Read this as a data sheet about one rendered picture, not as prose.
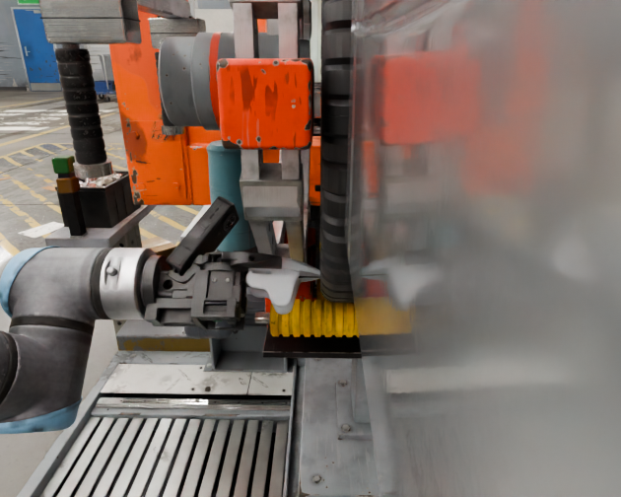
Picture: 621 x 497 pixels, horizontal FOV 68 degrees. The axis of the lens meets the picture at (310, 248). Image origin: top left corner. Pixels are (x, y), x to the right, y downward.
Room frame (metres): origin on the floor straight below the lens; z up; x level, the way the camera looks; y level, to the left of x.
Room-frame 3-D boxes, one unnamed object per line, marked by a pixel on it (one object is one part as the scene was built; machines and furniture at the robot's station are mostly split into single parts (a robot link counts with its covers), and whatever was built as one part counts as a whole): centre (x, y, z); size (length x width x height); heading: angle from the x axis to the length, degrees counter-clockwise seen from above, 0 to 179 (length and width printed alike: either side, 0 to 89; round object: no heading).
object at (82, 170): (0.58, 0.27, 0.83); 0.04 x 0.04 x 0.16
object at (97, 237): (1.33, 0.61, 0.44); 0.43 x 0.17 x 0.03; 179
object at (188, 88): (0.74, 0.11, 0.85); 0.21 x 0.14 x 0.14; 89
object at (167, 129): (0.92, 0.27, 0.83); 0.04 x 0.04 x 0.16
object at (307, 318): (0.62, -0.06, 0.51); 0.29 x 0.06 x 0.06; 89
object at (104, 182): (1.29, 0.61, 0.51); 0.20 x 0.14 x 0.13; 176
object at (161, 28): (0.91, 0.24, 0.93); 0.09 x 0.05 x 0.05; 89
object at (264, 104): (0.43, 0.04, 0.85); 0.09 x 0.08 x 0.07; 179
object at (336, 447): (0.74, -0.13, 0.32); 0.40 x 0.30 x 0.28; 179
